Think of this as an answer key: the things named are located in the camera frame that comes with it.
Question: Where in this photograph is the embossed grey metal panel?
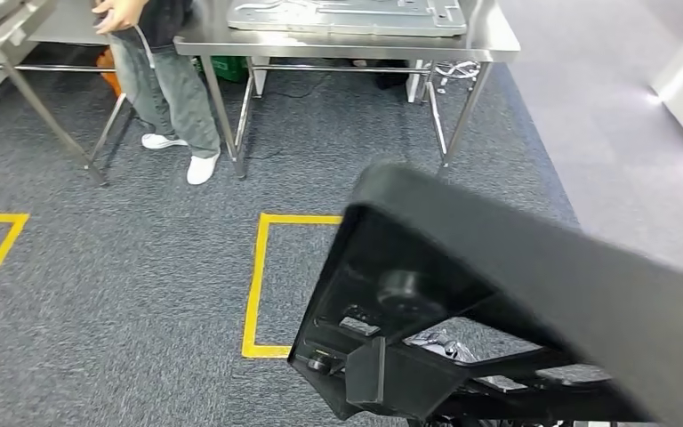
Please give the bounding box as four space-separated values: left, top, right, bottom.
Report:
226 0 468 37

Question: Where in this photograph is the chrome chair base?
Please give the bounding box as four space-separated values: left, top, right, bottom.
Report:
432 59 483 95

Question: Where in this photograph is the person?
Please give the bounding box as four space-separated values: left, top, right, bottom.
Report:
91 0 223 187

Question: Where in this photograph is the steel side table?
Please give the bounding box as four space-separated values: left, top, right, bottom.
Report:
0 0 136 187

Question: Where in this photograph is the stainless steel workbench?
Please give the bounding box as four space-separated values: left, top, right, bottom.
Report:
173 0 522 181

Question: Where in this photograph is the green plastic crate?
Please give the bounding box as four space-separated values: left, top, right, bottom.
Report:
194 55 250 84

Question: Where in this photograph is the black plastic plate frame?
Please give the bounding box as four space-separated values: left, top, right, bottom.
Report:
286 162 683 427

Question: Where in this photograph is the person's hand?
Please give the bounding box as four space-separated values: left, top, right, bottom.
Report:
91 0 149 36

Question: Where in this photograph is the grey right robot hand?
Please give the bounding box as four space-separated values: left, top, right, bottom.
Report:
403 329 478 364

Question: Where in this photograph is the orange plastic object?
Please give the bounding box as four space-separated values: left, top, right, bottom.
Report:
94 48 124 99

